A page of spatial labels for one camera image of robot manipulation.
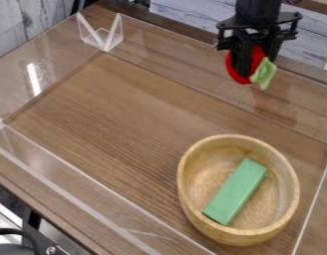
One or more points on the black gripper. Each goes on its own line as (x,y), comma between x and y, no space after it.
(240,35)

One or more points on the red plush strawberry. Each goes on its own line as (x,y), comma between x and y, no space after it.
(261,72)

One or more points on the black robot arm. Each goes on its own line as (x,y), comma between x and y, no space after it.
(256,10)

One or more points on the wooden oval bowl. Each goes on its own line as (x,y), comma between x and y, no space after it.
(205,167)

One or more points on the green rectangular block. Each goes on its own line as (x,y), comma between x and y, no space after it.
(233,195)

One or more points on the clear acrylic corner bracket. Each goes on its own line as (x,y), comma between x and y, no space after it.
(105,39)

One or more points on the black metal table mount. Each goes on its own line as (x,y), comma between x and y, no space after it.
(43,245)

